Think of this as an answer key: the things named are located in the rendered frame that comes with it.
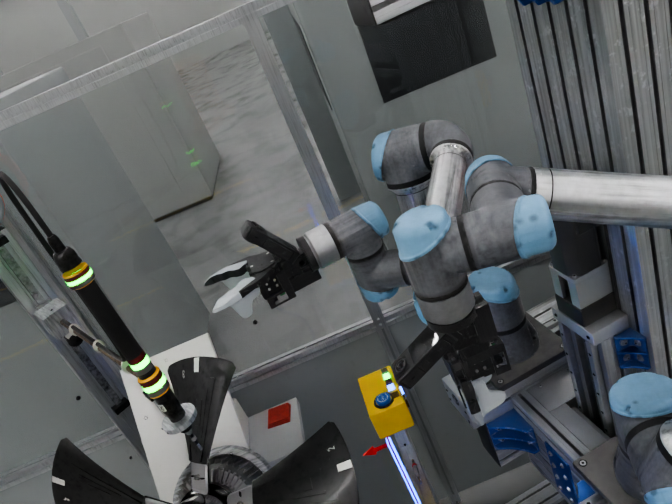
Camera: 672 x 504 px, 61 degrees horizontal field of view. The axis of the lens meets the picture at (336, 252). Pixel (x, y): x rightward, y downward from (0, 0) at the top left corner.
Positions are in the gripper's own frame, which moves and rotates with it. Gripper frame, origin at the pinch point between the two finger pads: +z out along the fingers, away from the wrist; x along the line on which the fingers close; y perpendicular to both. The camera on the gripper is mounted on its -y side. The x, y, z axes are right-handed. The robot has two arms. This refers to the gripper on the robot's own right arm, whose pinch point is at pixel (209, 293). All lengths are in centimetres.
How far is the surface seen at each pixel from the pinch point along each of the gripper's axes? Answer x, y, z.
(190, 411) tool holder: -0.9, 20.1, 14.2
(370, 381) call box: 27, 59, -23
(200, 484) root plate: 5.1, 42.1, 22.6
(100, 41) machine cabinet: 595, -43, 24
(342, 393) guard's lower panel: 66, 89, -16
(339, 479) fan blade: -7.6, 48.4, -4.7
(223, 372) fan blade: 11.4, 23.7, 6.9
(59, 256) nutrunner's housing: -2.0, -18.8, 17.3
